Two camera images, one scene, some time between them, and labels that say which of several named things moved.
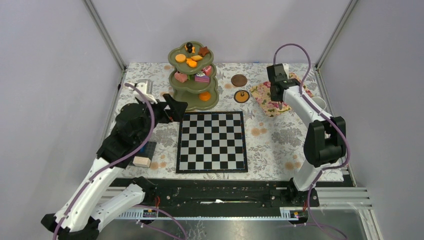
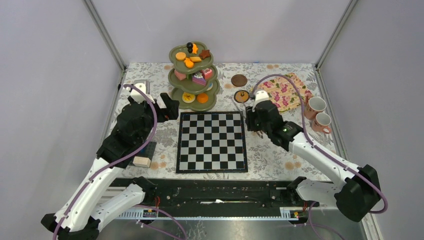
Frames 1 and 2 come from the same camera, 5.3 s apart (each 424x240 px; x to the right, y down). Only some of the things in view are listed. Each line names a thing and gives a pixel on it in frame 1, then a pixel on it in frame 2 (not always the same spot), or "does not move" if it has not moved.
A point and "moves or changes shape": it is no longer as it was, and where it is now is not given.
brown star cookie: [203, 50] moves or changes shape
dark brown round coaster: [239, 80] does not move
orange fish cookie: [191, 63] moves or changes shape
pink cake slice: [207, 70] moves or changes shape
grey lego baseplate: [147, 151] does not move
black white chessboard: [211, 142] does not move
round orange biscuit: [180, 58] does not move
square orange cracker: [196, 58] does not move
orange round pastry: [204, 96] moves or changes shape
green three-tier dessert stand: [192, 79] does not move
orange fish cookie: [193, 48] moves or changes shape
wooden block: [141, 161] does not move
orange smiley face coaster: [241, 96] does not move
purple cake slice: [201, 77] moves or changes shape
